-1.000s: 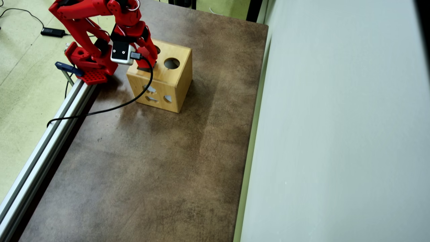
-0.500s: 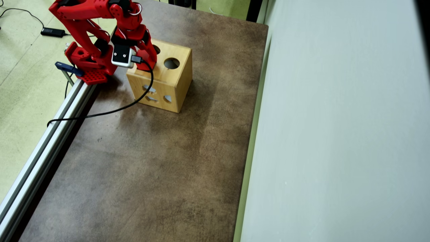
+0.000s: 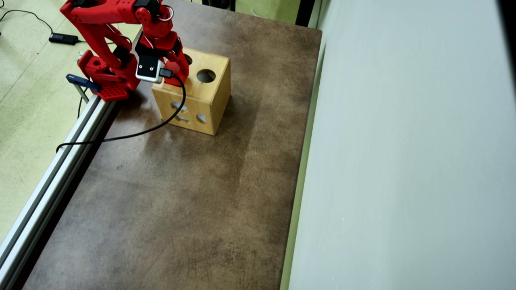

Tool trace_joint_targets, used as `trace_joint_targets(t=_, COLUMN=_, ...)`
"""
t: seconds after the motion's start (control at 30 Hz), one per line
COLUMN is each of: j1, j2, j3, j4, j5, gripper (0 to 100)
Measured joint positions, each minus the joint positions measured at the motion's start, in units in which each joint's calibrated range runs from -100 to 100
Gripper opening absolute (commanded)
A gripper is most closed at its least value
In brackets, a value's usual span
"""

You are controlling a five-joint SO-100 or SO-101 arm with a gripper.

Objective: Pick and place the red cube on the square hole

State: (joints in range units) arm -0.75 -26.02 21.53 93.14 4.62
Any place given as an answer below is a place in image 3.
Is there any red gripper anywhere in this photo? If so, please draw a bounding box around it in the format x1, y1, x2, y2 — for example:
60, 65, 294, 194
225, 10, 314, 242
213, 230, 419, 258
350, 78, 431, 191
134, 8, 190, 82

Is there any wooden shape sorter box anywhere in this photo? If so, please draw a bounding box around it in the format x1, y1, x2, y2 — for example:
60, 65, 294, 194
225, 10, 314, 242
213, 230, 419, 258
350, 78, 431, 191
152, 48, 231, 136

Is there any black object on floor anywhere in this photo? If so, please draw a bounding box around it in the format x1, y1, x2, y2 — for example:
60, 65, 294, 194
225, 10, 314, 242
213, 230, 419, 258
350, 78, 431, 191
202, 0, 236, 10

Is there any blue clamp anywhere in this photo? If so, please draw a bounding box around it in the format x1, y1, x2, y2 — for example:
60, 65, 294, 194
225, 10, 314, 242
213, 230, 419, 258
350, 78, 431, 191
66, 73, 101, 104

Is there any black power adapter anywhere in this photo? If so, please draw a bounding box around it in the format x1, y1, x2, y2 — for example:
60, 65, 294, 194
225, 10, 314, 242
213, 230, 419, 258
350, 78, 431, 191
48, 33, 79, 45

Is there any black camera cable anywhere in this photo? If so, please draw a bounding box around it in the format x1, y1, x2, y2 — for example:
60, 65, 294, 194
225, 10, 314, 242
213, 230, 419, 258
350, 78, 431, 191
56, 68, 187, 153

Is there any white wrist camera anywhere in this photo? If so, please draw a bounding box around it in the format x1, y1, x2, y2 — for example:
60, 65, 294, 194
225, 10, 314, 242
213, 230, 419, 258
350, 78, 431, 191
135, 54, 165, 84

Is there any dark post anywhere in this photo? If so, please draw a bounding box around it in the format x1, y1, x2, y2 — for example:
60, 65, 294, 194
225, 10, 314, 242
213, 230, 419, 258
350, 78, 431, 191
295, 0, 316, 27

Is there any thin black floor cable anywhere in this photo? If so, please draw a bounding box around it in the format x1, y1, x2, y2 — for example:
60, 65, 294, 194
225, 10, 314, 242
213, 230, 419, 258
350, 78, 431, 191
0, 8, 54, 35

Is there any aluminium profile rail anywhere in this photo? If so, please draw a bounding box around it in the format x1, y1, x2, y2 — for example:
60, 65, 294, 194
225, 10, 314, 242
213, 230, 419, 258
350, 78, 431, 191
0, 93, 117, 290

